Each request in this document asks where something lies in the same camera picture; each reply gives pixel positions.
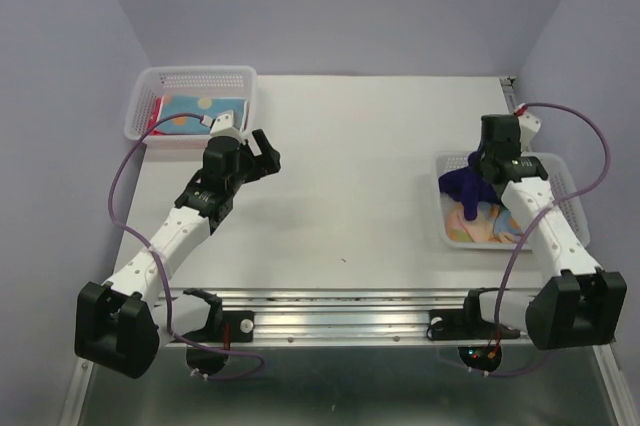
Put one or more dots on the aluminium mounting rail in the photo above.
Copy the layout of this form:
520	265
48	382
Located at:
333	318

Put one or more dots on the peach patterned towel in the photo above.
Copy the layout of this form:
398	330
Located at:
493	224

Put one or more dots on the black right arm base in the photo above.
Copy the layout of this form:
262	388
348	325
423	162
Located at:
455	325

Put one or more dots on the purple towel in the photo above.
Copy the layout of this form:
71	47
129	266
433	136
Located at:
467	187

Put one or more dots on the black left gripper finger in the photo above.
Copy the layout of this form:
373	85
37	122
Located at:
268	162
262	142

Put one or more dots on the blue patterned towel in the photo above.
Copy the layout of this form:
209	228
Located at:
184	105

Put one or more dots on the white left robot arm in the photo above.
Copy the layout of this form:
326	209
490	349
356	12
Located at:
122	323

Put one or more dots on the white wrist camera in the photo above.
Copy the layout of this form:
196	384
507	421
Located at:
529	125
223	125

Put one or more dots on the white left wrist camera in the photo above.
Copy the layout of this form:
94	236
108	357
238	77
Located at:
223	125

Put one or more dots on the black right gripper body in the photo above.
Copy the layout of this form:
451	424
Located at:
482	157

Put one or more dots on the white empty plastic basket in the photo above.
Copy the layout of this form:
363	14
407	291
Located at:
196	81

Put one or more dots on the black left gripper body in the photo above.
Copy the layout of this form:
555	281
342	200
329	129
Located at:
249	167

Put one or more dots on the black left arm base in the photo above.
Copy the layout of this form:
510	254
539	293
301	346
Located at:
235	326

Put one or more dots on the pink towel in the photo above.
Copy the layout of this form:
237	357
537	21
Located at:
155	112

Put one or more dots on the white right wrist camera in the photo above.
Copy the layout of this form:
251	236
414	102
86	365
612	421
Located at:
529	125

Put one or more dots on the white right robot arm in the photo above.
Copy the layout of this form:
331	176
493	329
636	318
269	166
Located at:
580	302

